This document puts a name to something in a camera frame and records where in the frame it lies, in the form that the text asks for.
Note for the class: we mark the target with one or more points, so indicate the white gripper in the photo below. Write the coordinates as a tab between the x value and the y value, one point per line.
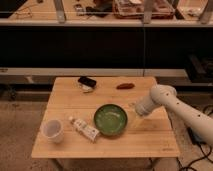
143	107

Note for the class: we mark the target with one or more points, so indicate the green ceramic bowl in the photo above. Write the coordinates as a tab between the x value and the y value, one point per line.
110	119

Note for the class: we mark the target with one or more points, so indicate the white tube with cap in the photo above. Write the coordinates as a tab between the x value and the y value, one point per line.
84	128

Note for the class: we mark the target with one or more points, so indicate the white plastic cup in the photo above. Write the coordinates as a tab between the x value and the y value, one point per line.
52	130

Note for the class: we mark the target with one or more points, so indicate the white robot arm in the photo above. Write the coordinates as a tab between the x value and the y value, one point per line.
164	95

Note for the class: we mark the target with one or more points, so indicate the brown sausage shaped object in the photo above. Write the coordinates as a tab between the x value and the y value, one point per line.
125	86

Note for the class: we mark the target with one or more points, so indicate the black phone on white box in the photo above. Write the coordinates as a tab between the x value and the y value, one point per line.
87	84

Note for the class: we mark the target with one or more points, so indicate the blue box on floor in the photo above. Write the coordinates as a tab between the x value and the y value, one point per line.
195	139

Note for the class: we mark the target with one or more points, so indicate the red tray on shelf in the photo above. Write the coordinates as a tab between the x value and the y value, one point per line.
135	9

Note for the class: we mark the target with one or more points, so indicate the long wooden shelf bench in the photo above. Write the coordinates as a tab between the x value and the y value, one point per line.
99	13

